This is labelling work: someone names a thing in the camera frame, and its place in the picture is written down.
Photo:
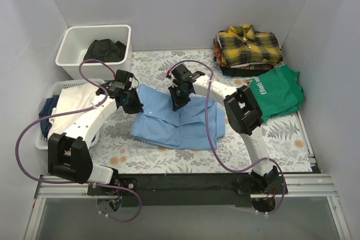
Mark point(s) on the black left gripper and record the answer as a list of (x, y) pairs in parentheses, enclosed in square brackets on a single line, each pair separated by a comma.
[(130, 100)]

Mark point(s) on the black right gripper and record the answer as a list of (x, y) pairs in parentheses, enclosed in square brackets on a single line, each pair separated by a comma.
[(180, 94)]

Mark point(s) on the light blue long sleeve shirt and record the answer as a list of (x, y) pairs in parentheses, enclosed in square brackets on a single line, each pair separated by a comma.
[(158, 124)]

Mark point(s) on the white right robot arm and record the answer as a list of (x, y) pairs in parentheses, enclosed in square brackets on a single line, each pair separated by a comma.
[(242, 110)]

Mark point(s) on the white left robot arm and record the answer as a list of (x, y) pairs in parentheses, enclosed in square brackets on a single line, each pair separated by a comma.
[(68, 149)]

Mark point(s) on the stack of folded plaid shirts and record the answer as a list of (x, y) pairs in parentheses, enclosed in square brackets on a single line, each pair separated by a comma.
[(247, 65)]

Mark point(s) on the cream white garment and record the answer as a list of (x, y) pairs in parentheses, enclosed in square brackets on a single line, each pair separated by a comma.
[(68, 114)]

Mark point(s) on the dark striped garment in bin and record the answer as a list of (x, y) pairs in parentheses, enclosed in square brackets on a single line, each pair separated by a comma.
[(106, 50)]

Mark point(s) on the white plastic bin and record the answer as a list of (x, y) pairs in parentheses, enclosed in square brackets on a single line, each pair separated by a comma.
[(77, 40)]

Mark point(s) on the yellow plaid flannel shirt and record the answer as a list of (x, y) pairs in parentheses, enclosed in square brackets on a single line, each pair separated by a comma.
[(250, 44)]

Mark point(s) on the dark blue denim garment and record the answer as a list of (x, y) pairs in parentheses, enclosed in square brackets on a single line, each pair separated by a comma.
[(47, 109)]

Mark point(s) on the white perforated laundry basket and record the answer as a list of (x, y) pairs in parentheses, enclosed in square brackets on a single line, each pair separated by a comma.
[(41, 141)]

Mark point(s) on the green t-shirt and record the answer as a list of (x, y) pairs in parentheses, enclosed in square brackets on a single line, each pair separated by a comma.
[(277, 92)]

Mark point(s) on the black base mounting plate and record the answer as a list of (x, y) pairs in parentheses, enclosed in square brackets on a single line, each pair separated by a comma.
[(197, 189)]

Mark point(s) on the floral patterned table mat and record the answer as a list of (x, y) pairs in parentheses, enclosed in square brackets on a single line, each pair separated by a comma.
[(284, 135)]

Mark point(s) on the aluminium frame rail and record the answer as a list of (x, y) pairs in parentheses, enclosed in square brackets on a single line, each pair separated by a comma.
[(298, 185)]

